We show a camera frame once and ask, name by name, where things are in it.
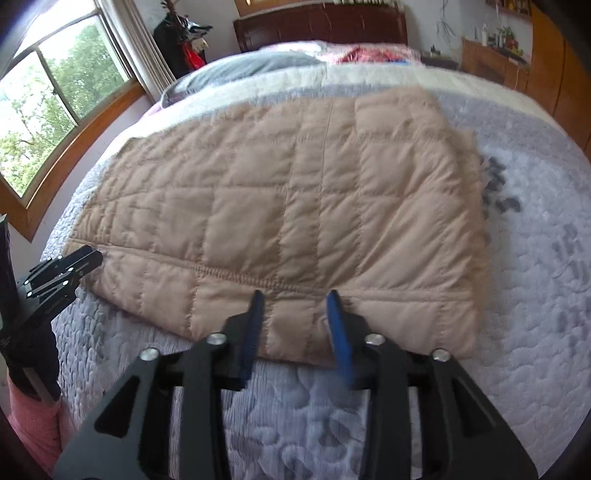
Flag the grey patterned quilt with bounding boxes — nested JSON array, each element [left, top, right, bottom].
[[39, 69, 591, 480]]

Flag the white wall cables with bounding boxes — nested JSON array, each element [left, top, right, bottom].
[[436, 0, 456, 41]]

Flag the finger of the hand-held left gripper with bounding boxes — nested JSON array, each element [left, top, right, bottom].
[[25, 246, 103, 289], [25, 271, 88, 303]]

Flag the dark nightstand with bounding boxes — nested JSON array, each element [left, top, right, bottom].
[[421, 46, 460, 71]]

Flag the plain beige curtain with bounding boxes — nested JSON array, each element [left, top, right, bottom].
[[99, 0, 176, 104]]

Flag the cream blanket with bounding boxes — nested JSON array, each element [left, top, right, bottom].
[[175, 62, 555, 125]]

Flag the blue-grey pillow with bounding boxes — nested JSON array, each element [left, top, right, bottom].
[[161, 52, 324, 104]]

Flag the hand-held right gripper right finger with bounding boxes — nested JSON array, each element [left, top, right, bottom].
[[325, 290, 539, 480]]

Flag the black and white cloth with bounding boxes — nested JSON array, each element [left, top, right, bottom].
[[173, 13, 215, 38]]

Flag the dark wooden headboard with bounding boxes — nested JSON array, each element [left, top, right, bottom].
[[233, 4, 409, 52]]

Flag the red hanging bag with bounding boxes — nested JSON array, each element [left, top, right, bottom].
[[182, 44, 205, 70]]

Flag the large wooden frame window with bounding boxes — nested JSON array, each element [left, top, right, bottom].
[[0, 0, 146, 243]]

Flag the wooden wardrobe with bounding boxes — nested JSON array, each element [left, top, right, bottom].
[[526, 0, 591, 158]]

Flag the person's left forearm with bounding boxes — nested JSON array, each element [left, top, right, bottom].
[[8, 374, 64, 476]]

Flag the pink floral blanket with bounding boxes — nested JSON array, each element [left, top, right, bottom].
[[259, 41, 423, 65]]

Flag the wooden wall shelf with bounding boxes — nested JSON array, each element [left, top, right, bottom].
[[485, 0, 532, 16]]

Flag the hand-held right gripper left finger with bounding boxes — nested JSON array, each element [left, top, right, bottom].
[[54, 290, 266, 480]]

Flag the red patterned cloth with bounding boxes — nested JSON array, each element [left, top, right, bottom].
[[335, 44, 409, 65]]

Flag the beige quilted jacket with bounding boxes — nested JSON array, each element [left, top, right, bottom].
[[65, 87, 491, 365]]

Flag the wooden desk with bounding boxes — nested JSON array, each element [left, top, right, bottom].
[[462, 38, 532, 93]]

